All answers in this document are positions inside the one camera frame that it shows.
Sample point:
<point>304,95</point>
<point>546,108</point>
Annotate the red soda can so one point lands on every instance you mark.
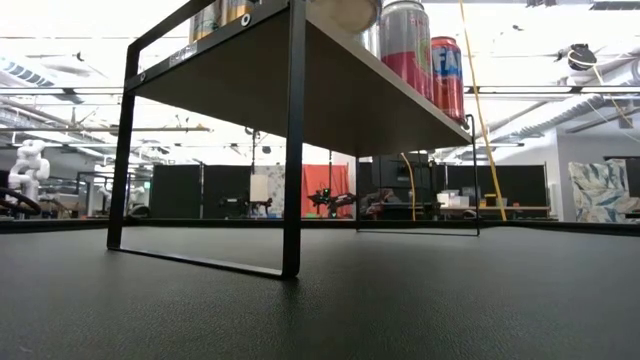
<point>448,75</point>

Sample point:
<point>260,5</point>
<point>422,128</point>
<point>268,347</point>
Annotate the silver can black top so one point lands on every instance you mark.
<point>350,12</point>
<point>205,20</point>

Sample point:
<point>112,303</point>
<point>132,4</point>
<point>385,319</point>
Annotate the black background robot arm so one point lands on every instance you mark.
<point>330,200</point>

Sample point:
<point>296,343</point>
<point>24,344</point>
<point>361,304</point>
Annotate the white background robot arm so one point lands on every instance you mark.
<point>30,167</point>

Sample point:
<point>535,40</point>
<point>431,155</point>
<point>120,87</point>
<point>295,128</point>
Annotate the white sign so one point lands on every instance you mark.
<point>259,187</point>

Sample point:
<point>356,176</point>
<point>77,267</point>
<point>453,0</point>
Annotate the black cabinet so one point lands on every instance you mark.
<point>385,172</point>

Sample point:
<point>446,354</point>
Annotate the black stand pole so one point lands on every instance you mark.
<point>253,150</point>

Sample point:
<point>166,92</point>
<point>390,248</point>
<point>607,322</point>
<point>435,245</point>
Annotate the wooden board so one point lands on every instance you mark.
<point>310,75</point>

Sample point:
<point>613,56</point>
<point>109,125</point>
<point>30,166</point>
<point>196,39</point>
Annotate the white boxes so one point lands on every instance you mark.
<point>452,200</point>

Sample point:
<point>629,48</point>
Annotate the black partition panel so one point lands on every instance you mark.
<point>175,190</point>
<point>520,185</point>

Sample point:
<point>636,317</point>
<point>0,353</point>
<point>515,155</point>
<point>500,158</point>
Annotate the wooden workbench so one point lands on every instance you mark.
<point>520,208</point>

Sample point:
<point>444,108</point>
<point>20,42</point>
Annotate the blue white patterned cloth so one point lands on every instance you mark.
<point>600,190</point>

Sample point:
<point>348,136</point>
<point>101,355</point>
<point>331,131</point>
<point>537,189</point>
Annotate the black table frame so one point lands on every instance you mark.
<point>75,225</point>

